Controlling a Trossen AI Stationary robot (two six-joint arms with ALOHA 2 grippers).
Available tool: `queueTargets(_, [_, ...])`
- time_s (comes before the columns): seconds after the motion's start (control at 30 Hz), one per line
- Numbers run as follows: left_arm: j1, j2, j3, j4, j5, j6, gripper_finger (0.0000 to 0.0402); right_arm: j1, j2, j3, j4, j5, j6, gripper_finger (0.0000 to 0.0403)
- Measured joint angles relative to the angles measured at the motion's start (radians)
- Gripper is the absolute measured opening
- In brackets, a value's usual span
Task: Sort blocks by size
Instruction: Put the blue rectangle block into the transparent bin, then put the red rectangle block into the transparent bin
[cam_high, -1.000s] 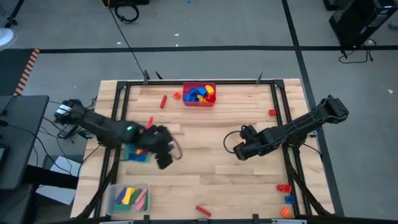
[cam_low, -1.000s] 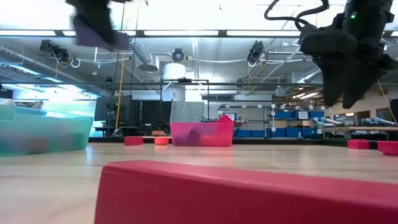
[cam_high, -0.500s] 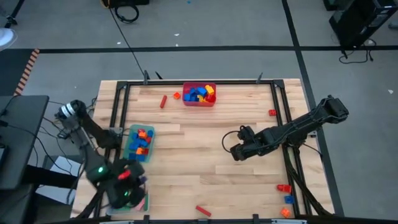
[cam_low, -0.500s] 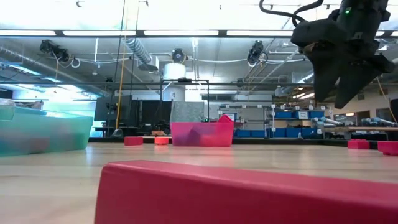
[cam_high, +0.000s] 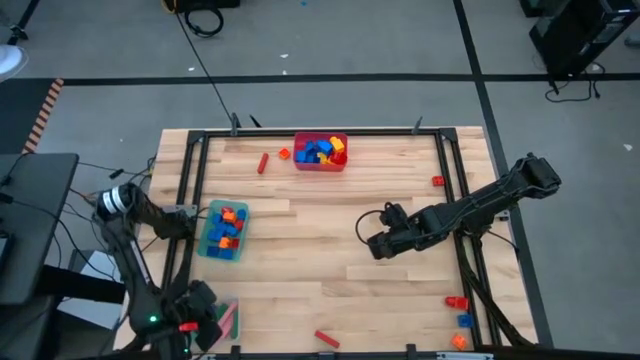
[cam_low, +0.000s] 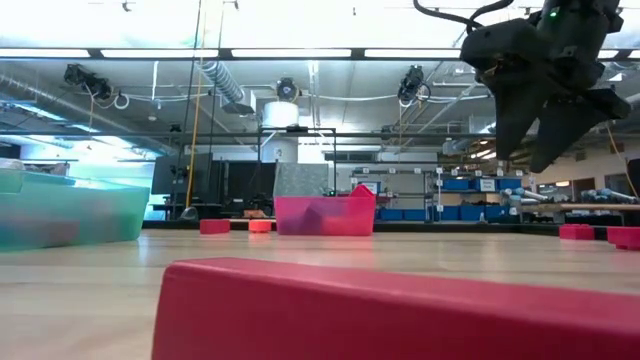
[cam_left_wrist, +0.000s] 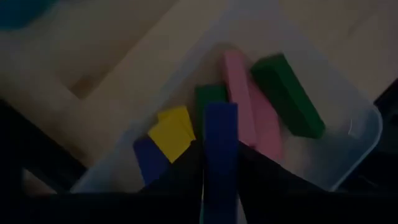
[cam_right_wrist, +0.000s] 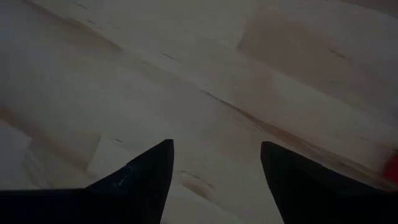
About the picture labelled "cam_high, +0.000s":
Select black equipment box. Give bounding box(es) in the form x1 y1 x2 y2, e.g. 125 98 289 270
164 0 241 14

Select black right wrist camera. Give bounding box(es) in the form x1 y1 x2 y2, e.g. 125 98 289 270
379 202 409 227

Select coiled black cable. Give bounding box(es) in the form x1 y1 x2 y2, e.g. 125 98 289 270
183 4 225 39

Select green translucent plastic bin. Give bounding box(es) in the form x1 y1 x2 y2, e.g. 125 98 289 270
197 199 251 263

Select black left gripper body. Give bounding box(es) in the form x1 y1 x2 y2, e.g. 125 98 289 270
185 280 220 327

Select black desk leg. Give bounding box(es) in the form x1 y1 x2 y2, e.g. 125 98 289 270
34 263 127 305

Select long black floor cable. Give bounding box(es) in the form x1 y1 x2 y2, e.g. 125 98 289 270
172 9 236 124

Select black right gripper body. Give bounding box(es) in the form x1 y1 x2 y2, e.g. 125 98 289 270
366 219 437 261

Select red plastic bin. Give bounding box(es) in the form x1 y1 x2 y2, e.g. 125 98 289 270
293 131 349 173

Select white paper sheets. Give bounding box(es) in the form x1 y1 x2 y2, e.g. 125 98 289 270
56 248 132 331

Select grey metal bracket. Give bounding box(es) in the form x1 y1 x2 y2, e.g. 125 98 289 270
436 351 495 360

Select black aluminium table frame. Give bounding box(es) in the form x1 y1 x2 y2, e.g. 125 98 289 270
117 127 537 360

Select black tripod leg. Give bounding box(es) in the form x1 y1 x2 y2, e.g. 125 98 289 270
7 0 41 46

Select black power cables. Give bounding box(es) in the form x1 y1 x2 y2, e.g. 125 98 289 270
543 62 604 104

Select clear plastic bin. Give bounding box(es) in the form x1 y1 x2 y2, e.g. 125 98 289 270
213 296 242 342

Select black computer tower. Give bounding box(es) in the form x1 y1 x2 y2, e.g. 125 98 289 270
528 0 640 79

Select black desk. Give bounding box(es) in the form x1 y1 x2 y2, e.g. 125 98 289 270
0 152 80 306

